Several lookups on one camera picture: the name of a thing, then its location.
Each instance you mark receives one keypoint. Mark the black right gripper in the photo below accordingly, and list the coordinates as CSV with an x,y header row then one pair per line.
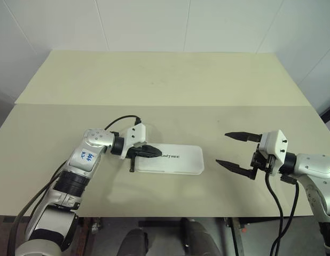
x,y
258,159

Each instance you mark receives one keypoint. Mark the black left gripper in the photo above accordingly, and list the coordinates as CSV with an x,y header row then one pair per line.
x,y
133,154

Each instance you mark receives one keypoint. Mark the white rectangular Unitree box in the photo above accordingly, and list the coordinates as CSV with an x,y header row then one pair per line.
x,y
181,162

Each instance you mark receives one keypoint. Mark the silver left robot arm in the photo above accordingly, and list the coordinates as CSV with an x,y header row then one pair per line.
x,y
82,160

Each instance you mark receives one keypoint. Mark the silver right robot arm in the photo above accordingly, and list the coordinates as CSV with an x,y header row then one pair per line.
x,y
317,165

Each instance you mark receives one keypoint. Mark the grey metal table leg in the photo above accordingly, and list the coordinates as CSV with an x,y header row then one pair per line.
x,y
235,237

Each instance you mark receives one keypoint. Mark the dark rounded shape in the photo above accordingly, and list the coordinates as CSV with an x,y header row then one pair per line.
x,y
197,237
134,242

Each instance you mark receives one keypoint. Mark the rusty metal table leg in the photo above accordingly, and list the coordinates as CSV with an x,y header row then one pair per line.
x,y
94,226

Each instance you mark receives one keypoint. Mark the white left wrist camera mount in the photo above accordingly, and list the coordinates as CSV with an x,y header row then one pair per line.
x,y
137,133

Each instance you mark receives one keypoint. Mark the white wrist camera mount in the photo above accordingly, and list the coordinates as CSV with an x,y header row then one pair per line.
x,y
137,133
277,141

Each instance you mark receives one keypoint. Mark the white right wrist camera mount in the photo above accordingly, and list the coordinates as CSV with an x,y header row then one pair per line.
x,y
277,141

